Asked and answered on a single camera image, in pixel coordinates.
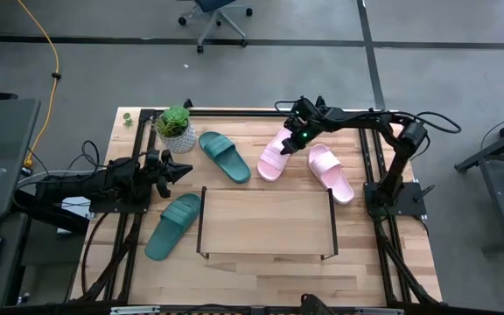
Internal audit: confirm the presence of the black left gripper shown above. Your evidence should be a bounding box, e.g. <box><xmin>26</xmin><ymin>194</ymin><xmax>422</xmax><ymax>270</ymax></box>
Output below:
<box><xmin>136</xmin><ymin>149</ymin><xmax>194</xmax><ymax>200</ymax></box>

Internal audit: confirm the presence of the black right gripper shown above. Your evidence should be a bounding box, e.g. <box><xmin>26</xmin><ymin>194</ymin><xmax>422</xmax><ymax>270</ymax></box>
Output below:
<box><xmin>279</xmin><ymin>114</ymin><xmax>322</xmax><ymax>157</ymax></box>

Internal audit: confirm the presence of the pink rubber slide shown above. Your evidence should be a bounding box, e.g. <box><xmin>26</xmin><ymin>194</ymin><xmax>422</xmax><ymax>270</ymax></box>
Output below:
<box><xmin>256</xmin><ymin>126</ymin><xmax>295</xmax><ymax>183</ymax></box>
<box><xmin>307</xmin><ymin>143</ymin><xmax>355</xmax><ymax>206</ymax></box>

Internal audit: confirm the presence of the green rubber slide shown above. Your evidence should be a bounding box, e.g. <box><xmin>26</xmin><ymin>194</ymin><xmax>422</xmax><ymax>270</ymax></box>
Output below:
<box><xmin>144</xmin><ymin>192</ymin><xmax>202</xmax><ymax>263</ymax></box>
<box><xmin>198</xmin><ymin>130</ymin><xmax>252</xmax><ymax>184</ymax></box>

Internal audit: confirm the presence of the succulent in white patterned pot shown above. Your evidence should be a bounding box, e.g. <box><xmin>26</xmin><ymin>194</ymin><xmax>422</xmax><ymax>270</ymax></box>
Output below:
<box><xmin>153</xmin><ymin>105</ymin><xmax>198</xmax><ymax>155</ymax></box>

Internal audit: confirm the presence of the office chair base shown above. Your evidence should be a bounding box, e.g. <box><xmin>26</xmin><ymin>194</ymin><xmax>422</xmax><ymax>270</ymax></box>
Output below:
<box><xmin>177</xmin><ymin>0</ymin><xmax>254</xmax><ymax>54</ymax></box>

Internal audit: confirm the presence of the dark grey desk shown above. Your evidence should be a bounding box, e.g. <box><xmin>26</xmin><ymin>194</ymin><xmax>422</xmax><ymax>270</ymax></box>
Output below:
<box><xmin>0</xmin><ymin>90</ymin><xmax>43</xmax><ymax>310</ymax></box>

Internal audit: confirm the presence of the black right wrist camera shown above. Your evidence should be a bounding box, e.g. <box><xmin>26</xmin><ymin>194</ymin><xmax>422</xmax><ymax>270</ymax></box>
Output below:
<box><xmin>293</xmin><ymin>96</ymin><xmax>319</xmax><ymax>119</ymax></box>

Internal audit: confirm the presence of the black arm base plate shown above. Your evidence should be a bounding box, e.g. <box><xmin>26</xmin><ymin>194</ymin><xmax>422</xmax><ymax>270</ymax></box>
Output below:
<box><xmin>364</xmin><ymin>181</ymin><xmax>428</xmax><ymax>218</ymax></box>
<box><xmin>88</xmin><ymin>192</ymin><xmax>151</xmax><ymax>214</ymax></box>

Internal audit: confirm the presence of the black aluminium table frame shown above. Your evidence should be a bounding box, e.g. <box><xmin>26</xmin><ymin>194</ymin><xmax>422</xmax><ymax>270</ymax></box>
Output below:
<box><xmin>70</xmin><ymin>107</ymin><xmax>444</xmax><ymax>307</ymax></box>

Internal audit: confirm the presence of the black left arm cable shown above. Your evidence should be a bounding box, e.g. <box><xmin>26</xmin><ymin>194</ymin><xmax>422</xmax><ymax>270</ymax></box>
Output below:
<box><xmin>66</xmin><ymin>139</ymin><xmax>109</xmax><ymax>172</ymax></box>

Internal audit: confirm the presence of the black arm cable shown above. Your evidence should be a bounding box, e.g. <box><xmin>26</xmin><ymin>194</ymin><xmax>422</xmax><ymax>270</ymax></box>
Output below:
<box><xmin>66</xmin><ymin>139</ymin><xmax>109</xmax><ymax>172</ymax></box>
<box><xmin>391</xmin><ymin>110</ymin><xmax>462</xmax><ymax>135</ymax></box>

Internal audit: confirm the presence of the silver metal bracket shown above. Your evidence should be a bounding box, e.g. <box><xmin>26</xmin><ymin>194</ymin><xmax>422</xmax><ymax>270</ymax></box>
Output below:
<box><xmin>356</xmin><ymin>308</ymin><xmax>404</xmax><ymax>315</ymax></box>
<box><xmin>110</xmin><ymin>305</ymin><xmax>161</xmax><ymax>315</ymax></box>

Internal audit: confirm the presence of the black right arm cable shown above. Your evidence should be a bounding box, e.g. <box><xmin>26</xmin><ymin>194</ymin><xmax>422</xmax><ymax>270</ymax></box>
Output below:
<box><xmin>391</xmin><ymin>110</ymin><xmax>462</xmax><ymax>135</ymax></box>

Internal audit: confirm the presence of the yellow cable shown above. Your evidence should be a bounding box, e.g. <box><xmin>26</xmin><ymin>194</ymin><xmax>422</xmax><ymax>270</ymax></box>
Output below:
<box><xmin>15</xmin><ymin>0</ymin><xmax>60</xmax><ymax>170</ymax></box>

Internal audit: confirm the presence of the black table-level camera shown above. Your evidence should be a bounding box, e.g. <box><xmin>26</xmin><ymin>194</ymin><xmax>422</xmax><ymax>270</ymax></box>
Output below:
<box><xmin>299</xmin><ymin>293</ymin><xmax>336</xmax><ymax>315</ymax></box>

